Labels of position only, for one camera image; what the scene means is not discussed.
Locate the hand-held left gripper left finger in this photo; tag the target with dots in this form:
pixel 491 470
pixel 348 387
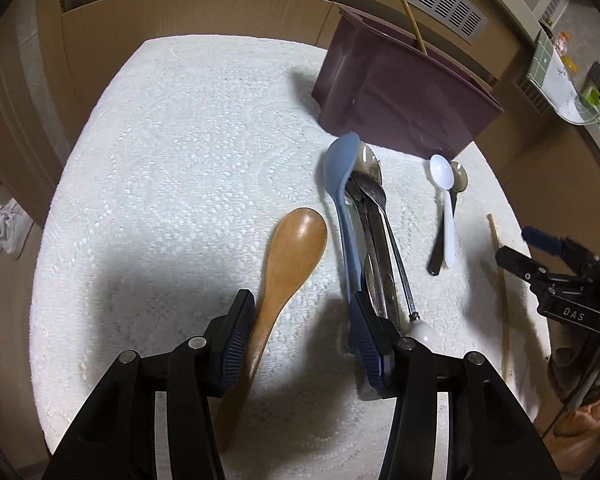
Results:
pixel 235 350

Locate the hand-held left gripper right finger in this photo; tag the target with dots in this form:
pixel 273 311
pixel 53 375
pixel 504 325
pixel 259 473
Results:
pixel 367 350

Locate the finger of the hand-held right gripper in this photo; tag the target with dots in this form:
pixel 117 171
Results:
pixel 540 240
pixel 515 262

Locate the wooden chopstick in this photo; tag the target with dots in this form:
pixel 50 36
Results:
pixel 500 285
pixel 414 27

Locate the white plastic spoon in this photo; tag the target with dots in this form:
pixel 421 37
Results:
pixel 441 170

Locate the wooden spoon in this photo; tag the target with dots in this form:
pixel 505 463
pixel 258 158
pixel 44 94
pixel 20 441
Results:
pixel 295 245

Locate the blue silicone spoon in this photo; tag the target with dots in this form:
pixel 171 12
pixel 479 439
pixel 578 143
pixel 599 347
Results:
pixel 337 170

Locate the maroon plastic utensil container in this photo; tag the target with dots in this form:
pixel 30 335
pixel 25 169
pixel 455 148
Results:
pixel 390 95

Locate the person's right forearm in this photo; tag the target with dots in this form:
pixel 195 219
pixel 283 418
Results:
pixel 590 430

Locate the stainless steel spoon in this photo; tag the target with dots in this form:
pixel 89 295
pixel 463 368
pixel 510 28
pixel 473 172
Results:
pixel 370 157
pixel 365 240

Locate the small vent grille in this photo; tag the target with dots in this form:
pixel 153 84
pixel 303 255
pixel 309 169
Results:
pixel 532 92

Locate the green checked table cover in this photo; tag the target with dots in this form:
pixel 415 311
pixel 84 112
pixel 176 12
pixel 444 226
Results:
pixel 545 65

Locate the orange drink bottle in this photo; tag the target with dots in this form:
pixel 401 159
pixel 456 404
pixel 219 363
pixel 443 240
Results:
pixel 565 52

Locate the white lace tablecloth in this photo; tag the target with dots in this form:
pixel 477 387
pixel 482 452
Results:
pixel 180 160

